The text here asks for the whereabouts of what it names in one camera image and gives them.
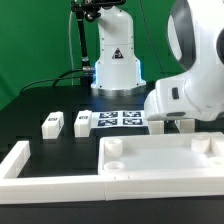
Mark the white desk top tray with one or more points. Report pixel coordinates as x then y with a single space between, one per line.
157 153

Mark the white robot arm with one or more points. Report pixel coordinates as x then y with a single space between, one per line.
195 31

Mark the marker sheet black white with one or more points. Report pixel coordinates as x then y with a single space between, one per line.
120 118

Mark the white U-shaped fence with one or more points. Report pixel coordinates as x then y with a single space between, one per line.
117 186

